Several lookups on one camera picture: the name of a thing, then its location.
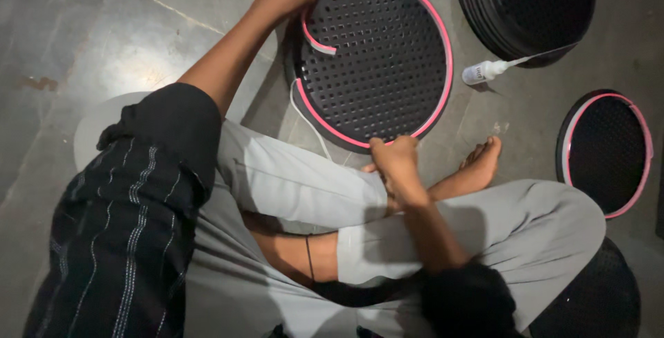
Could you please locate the person's right hand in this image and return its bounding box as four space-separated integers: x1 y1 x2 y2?
361 136 432 210

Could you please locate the black perforated round panel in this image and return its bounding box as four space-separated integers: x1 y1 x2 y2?
555 89 654 220
529 237 642 338
284 0 454 154

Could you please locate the pink flexible light strip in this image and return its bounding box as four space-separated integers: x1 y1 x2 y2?
562 92 654 220
295 0 454 150

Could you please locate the black ankle thread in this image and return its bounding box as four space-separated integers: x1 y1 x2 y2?
304 235 316 282

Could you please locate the white glue bottle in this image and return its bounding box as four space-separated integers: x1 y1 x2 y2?
461 42 580 86

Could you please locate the stack of black round panels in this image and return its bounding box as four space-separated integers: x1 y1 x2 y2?
454 0 598 68

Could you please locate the thin white cable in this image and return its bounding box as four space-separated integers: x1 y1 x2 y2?
288 79 333 162

